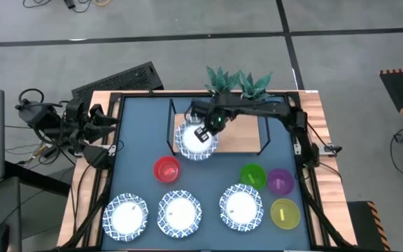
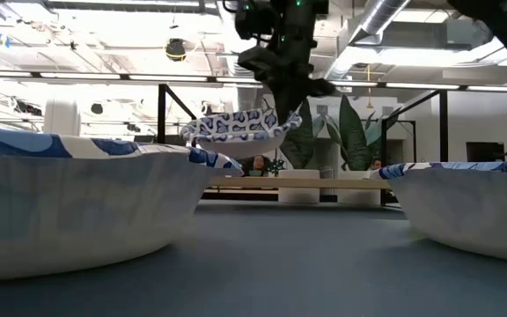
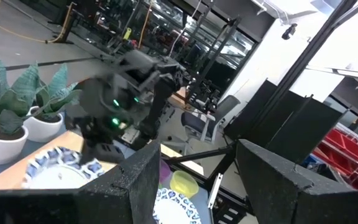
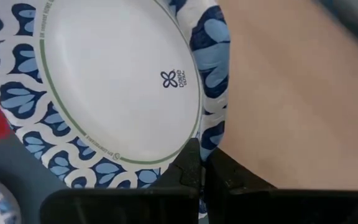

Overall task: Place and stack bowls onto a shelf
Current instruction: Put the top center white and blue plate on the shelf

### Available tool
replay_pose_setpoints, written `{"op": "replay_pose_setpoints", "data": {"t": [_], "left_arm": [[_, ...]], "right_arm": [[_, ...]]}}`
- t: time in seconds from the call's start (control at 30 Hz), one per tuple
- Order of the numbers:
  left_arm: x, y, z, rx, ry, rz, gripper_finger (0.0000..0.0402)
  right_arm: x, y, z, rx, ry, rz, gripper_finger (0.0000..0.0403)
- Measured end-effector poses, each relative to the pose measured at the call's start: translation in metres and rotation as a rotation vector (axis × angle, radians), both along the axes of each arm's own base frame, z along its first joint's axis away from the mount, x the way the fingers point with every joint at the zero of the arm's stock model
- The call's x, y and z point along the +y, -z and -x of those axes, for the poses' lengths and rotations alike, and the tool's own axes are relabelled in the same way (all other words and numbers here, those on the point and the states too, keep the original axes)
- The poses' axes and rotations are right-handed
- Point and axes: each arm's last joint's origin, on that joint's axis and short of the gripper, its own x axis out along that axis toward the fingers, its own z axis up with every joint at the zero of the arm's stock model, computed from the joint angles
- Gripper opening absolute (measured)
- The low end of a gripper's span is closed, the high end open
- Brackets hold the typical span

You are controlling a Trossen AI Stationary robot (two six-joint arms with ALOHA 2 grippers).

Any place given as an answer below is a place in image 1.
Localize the black perforated computer case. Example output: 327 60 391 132
71 61 164 118

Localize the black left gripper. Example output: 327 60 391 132
64 99 120 144

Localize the black aluminium table frame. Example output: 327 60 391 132
52 91 355 252

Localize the blue table mat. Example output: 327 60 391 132
101 96 311 251

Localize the narrow black hazard-striped floor mat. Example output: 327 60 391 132
347 201 392 252

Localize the green translucent plastic bowl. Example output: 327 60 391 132
239 163 268 190

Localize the purple translucent plastic bowl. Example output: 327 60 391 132
267 168 295 196

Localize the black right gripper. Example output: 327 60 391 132
190 100 231 144

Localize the yellow translucent plastic bowl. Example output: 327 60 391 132
270 198 302 230

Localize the wooden shelf with black frame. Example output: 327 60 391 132
166 98 271 156

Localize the red translucent plastic bowl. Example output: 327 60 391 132
153 155 182 184

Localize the black floor beam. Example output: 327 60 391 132
4 160 71 197

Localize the blue patterned white plate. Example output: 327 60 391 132
219 183 265 232
174 120 220 162
157 190 203 239
102 192 150 242

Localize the potted snake plant white pot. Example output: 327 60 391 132
204 65 241 96
238 69 274 102

